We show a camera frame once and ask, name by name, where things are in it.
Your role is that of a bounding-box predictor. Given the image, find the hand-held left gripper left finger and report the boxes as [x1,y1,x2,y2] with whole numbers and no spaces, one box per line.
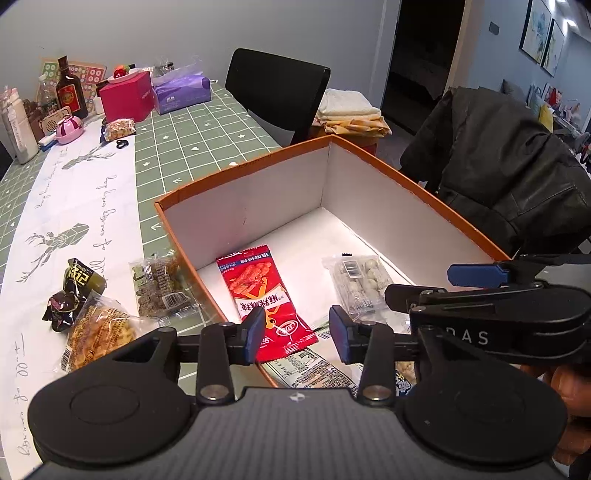
[65,307,267,407]

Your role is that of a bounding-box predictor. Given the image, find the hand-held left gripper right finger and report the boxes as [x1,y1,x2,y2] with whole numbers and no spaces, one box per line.
[329,305,419,403]

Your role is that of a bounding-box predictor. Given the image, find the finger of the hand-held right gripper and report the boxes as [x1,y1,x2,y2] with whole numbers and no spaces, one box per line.
[447,259,546,286]
[385,284,546,315]

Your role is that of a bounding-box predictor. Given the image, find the long white snack packet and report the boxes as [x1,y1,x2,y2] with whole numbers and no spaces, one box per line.
[263,348,361,393]

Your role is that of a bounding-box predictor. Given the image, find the red snack packet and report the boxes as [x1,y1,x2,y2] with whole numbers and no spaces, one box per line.
[216,247,319,363]

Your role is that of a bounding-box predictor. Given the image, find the grey ball candy packet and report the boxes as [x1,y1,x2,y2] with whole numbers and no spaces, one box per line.
[322,253,395,324]

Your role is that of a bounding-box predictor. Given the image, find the puffed ball snack packet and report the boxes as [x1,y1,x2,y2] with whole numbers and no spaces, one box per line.
[394,360,419,398]

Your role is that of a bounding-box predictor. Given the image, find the orange cardboard box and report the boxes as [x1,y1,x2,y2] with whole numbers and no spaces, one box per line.
[153,135,513,393]

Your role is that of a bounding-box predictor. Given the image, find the clear bag of snacks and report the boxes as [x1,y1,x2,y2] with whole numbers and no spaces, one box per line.
[102,119,138,140]

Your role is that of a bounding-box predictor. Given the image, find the person's right hand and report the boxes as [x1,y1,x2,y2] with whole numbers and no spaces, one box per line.
[517,362,591,467]

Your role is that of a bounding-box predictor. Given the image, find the dark jacket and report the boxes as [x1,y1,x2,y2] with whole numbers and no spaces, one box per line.
[399,85,591,259]

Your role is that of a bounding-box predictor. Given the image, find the brown candy clear packet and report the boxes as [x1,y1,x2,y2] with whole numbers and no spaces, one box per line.
[128,253,195,319]

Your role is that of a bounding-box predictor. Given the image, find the waffle snack packet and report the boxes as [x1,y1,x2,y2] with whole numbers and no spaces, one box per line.
[60,295,160,374]

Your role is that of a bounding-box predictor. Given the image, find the black yellow snack packet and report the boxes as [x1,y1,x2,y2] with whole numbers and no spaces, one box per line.
[65,258,107,296]

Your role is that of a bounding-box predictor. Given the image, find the yellow patterned folded cloth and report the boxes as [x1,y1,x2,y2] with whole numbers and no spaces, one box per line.
[314,115,393,138]

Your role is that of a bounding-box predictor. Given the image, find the dark maroon candy packet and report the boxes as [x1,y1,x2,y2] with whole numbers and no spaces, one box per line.
[42,291,86,333]

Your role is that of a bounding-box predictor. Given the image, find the folded white towel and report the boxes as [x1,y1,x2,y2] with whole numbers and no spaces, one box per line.
[318,89,382,118]

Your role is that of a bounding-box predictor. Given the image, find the green checked tablecloth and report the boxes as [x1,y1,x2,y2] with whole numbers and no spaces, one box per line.
[0,76,282,480]

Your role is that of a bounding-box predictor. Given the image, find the white deer print table runner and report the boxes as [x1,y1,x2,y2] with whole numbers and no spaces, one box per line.
[0,117,141,480]

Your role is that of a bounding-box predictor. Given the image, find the black chair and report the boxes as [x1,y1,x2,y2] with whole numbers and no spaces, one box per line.
[225,47,331,147]

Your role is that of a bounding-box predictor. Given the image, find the purple tissue box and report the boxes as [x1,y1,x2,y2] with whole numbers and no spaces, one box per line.
[151,65,213,115]

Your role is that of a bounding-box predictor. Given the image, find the magenta square box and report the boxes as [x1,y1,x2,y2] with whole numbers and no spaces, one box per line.
[99,71,154,123]

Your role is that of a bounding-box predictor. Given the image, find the pink round container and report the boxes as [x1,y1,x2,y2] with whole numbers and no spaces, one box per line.
[55,115,85,145]

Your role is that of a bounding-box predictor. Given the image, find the cream small radio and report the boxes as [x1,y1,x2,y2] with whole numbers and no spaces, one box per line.
[36,107,74,137]

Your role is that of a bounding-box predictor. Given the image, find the wooden dotted game board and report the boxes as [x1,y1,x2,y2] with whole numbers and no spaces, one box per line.
[78,62,108,114]
[37,59,61,86]

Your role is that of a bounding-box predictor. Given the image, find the dark liquor bottle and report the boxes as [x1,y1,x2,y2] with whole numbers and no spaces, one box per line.
[56,55,88,120]

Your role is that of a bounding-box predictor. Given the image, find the white water bottle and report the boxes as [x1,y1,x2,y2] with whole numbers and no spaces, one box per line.
[0,88,40,164]

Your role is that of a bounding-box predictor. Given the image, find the clear plastic bottle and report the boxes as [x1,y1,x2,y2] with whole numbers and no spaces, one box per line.
[37,76,58,112]

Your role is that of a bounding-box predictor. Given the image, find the framed wall picture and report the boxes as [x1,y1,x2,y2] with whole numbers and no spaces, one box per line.
[519,0,552,63]
[541,18,566,77]

